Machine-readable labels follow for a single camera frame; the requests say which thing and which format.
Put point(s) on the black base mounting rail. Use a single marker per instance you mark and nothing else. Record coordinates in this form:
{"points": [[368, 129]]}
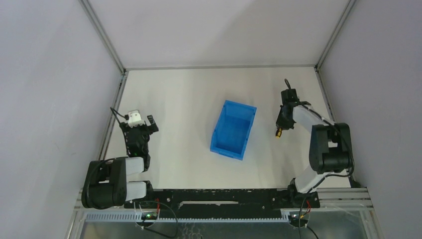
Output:
{"points": [[224, 202]]}

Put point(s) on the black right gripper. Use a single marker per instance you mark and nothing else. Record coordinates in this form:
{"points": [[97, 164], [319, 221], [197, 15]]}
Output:
{"points": [[280, 123]]}

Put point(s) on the perforated metal cable tray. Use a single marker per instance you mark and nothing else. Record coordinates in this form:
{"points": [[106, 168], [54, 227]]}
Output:
{"points": [[127, 217]]}

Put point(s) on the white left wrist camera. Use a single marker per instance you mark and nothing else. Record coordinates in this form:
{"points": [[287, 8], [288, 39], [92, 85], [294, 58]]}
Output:
{"points": [[135, 119]]}

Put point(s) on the blue plastic bin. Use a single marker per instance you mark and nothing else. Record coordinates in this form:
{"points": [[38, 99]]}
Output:
{"points": [[232, 130]]}

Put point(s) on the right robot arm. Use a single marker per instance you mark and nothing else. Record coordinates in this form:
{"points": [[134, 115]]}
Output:
{"points": [[330, 150]]}

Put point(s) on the black yellow handled screwdriver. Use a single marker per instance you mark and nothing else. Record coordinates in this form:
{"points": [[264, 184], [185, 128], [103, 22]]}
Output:
{"points": [[279, 132]]}

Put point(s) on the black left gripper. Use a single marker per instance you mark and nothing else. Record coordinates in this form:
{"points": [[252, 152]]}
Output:
{"points": [[139, 128]]}

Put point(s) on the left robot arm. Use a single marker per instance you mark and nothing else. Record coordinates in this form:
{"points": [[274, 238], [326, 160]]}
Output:
{"points": [[106, 184]]}

